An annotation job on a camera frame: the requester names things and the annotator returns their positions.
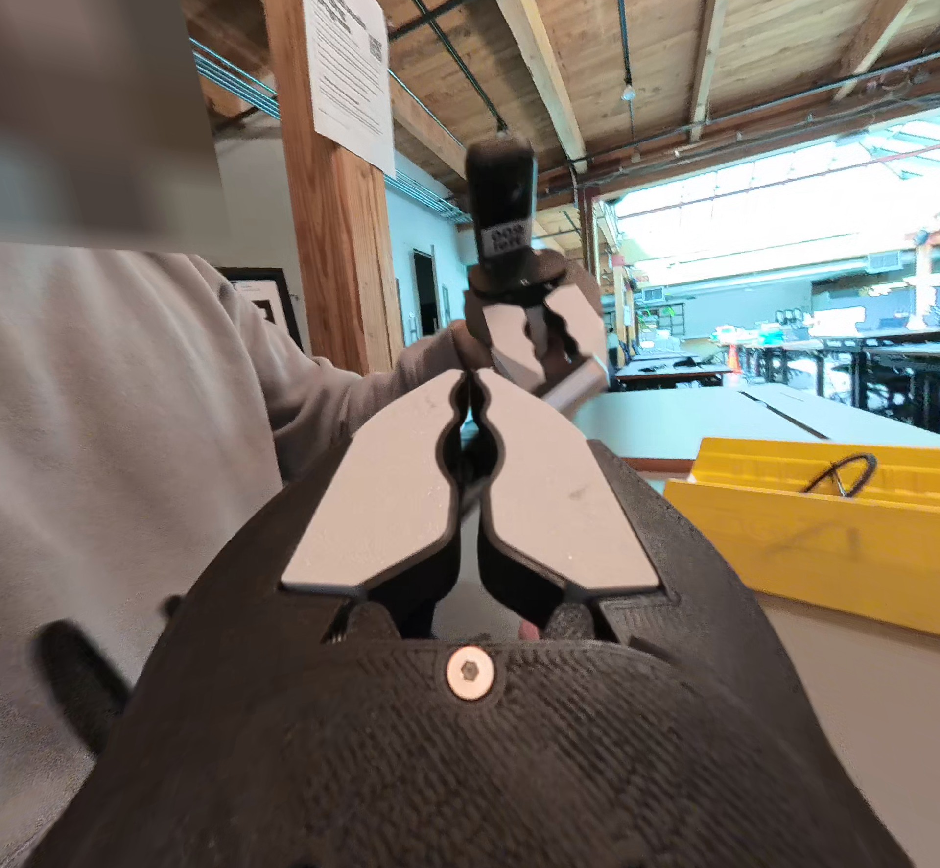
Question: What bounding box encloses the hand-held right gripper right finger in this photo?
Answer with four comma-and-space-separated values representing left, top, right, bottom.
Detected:
472, 367, 663, 628

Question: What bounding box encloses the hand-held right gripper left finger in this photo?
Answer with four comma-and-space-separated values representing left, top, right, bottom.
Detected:
279, 369, 472, 630

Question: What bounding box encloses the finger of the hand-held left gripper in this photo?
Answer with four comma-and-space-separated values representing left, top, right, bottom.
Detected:
543, 284, 609, 392
481, 303, 548, 399

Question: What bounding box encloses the yellow plastic bin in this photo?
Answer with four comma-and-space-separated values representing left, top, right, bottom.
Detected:
663, 437, 940, 637

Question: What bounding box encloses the thin black usb cable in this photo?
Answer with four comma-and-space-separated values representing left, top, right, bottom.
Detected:
800, 453, 878, 498

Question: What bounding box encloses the person's left forearm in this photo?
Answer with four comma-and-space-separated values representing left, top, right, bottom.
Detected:
250, 321, 471, 480

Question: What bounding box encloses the person's left hand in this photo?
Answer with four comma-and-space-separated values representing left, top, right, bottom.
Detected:
454, 291, 496, 371

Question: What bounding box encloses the dark-top table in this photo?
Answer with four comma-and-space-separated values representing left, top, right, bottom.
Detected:
615, 354, 735, 390

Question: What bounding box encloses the white paper notice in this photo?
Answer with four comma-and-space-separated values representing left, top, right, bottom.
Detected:
297, 0, 398, 175

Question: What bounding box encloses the black framed picture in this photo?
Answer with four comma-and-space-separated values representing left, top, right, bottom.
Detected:
216, 267, 304, 351

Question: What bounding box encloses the black workbench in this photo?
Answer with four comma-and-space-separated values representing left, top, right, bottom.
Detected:
734, 328, 940, 436

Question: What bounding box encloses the person's grey sweatshirt torso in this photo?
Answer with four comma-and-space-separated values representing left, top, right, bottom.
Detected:
0, 244, 353, 868

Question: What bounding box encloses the wooden post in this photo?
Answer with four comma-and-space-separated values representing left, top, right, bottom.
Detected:
253, 0, 405, 377

